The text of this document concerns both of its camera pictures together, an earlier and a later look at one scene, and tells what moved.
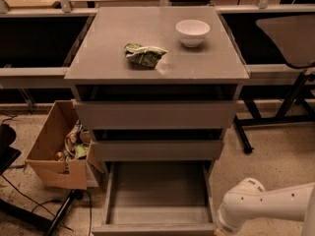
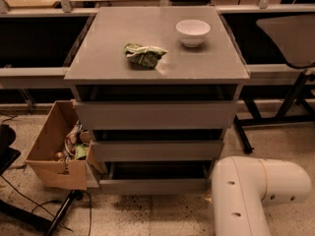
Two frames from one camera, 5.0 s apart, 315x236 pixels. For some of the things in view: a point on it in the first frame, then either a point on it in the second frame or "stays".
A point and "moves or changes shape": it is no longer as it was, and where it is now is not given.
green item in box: x=81 y=150 stays
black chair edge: x=7 y=152 stays
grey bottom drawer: x=157 y=199 moves or changes shape
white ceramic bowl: x=192 y=31 stays
